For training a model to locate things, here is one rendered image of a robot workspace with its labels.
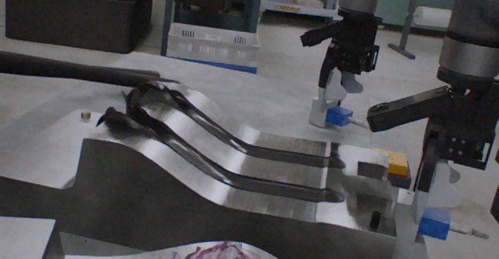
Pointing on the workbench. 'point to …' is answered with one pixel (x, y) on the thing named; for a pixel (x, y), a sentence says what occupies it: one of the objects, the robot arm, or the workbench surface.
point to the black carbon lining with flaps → (153, 126)
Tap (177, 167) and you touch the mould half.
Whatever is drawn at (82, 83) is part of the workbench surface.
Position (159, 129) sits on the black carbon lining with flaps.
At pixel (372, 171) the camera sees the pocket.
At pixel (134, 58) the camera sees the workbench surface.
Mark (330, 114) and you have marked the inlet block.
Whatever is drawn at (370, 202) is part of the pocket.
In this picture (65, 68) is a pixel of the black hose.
